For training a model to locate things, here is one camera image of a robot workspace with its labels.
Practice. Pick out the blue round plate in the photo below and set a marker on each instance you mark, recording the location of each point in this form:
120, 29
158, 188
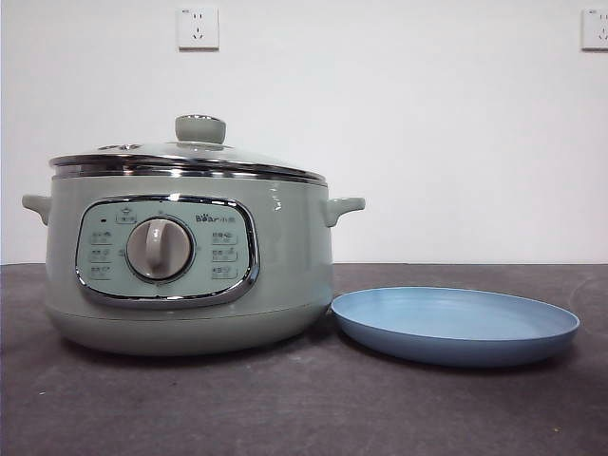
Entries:
451, 323

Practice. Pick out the pale green electric steamer pot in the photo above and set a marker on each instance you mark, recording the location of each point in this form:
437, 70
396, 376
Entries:
285, 266

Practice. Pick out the white wall socket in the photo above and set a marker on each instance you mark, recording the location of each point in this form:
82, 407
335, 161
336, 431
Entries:
198, 28
596, 28

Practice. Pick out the glass lid with green knob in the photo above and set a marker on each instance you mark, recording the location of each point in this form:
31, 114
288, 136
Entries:
199, 152

